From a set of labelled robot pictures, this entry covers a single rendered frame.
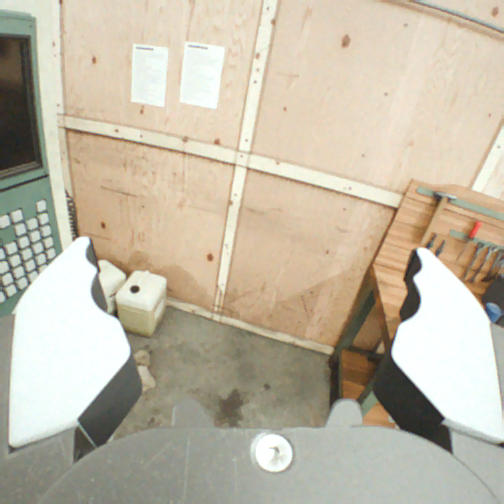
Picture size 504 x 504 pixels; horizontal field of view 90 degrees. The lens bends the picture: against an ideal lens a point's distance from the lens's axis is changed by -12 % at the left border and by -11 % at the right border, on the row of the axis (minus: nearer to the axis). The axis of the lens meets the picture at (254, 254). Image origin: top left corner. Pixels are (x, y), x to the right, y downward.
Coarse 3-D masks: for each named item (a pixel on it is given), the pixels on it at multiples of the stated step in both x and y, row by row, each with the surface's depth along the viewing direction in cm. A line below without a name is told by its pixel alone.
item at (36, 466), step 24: (0, 336) 6; (0, 360) 6; (0, 384) 5; (0, 408) 5; (0, 432) 4; (72, 432) 5; (0, 456) 4; (24, 456) 4; (48, 456) 4; (72, 456) 4; (0, 480) 4; (24, 480) 4; (48, 480) 4
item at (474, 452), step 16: (496, 336) 7; (496, 352) 6; (496, 368) 6; (448, 432) 5; (448, 448) 5; (464, 448) 5; (480, 448) 4; (496, 448) 4; (480, 464) 4; (496, 464) 4; (496, 480) 4; (496, 496) 4
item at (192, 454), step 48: (144, 432) 4; (192, 432) 4; (240, 432) 4; (288, 432) 4; (336, 432) 5; (384, 432) 4; (96, 480) 4; (144, 480) 4; (192, 480) 4; (240, 480) 4; (288, 480) 4; (336, 480) 4; (384, 480) 4; (432, 480) 4; (480, 480) 4
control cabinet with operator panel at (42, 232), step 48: (0, 0) 41; (48, 0) 50; (0, 48) 44; (48, 48) 55; (0, 96) 48; (48, 96) 60; (0, 144) 52; (48, 144) 65; (0, 192) 54; (48, 192) 66; (0, 240) 58; (48, 240) 70; (0, 288) 60
